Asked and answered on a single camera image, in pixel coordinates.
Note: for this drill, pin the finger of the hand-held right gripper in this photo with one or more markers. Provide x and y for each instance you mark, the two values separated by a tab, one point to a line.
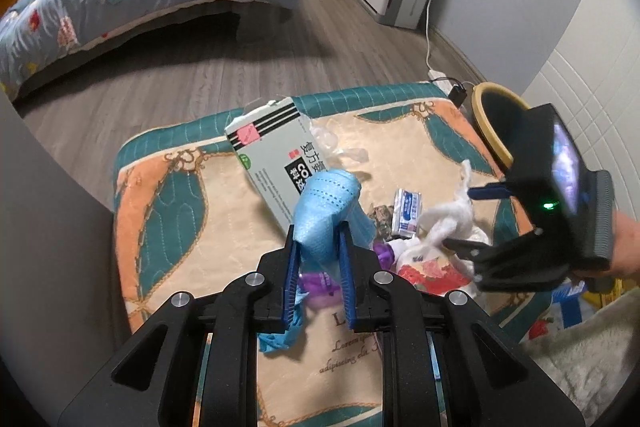
487	193
505	262

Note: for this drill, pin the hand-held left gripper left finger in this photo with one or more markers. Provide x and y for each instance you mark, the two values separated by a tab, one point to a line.
291	268

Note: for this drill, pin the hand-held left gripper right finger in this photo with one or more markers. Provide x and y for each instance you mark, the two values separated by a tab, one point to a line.
346	273

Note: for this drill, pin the white tissue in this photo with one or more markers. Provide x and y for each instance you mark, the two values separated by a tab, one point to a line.
445	217

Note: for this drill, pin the yellow rimmed blue trash bin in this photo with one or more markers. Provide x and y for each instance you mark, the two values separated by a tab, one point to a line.
487	127

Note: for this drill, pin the blue face mask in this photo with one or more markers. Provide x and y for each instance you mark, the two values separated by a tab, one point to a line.
325	207

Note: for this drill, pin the red white wrapper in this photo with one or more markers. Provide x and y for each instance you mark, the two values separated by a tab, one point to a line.
430	272

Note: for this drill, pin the grey green cardboard box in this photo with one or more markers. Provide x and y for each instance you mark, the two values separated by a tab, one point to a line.
280	157

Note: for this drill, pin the person's right forearm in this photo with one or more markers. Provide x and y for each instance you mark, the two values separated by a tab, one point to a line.
625	247

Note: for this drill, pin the purple plastic wrapper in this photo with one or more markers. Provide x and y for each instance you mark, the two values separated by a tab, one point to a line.
320	289

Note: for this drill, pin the dark patterned crumpled wrapper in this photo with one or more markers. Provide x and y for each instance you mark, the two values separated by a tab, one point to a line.
381	217

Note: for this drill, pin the white panelled wardrobe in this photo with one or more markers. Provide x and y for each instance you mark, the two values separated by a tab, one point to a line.
590	107

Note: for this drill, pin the blue printed bag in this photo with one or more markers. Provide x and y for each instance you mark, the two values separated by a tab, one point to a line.
575	304

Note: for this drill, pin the small white blue packet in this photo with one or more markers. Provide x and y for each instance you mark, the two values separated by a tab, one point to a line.
407	212

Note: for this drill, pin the black charger plug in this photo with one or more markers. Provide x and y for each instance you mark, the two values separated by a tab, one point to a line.
458	96

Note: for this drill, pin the patterned quilted mat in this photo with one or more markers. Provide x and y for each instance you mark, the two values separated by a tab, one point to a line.
200	232

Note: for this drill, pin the clear plastic wrapper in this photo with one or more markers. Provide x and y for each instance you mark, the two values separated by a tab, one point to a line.
345	154

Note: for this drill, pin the white power strip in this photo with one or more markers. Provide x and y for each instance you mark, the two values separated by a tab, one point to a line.
440	79

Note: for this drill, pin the fluffy cream blanket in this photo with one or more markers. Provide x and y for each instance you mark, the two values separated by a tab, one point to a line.
590	357

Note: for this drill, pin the grey bed base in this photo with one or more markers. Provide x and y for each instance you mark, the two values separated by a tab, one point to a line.
240	14

